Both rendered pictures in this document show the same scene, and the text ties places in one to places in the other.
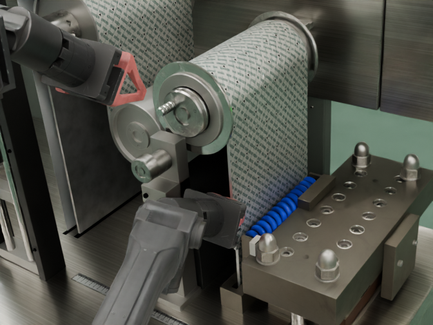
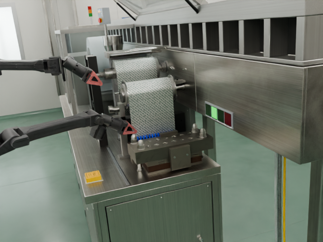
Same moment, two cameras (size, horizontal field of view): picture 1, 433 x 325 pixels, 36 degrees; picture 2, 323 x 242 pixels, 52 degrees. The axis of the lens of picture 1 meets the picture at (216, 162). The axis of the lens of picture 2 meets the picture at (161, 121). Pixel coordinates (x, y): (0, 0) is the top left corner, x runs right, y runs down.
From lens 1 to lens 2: 1.14 m
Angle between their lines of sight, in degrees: 34
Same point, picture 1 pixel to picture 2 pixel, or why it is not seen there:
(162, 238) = (82, 115)
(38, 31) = (68, 61)
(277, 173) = (155, 124)
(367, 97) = (194, 106)
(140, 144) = not seen: hidden behind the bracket
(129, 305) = (59, 120)
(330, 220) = (162, 140)
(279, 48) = (159, 83)
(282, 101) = (157, 100)
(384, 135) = not seen: outside the picture
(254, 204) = (143, 130)
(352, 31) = (191, 83)
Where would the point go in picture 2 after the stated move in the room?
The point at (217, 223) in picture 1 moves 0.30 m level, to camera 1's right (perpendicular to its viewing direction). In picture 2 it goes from (117, 126) to (168, 132)
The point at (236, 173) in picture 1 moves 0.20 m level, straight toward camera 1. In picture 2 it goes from (133, 115) to (105, 127)
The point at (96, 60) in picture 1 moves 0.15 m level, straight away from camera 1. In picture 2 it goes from (85, 71) to (103, 67)
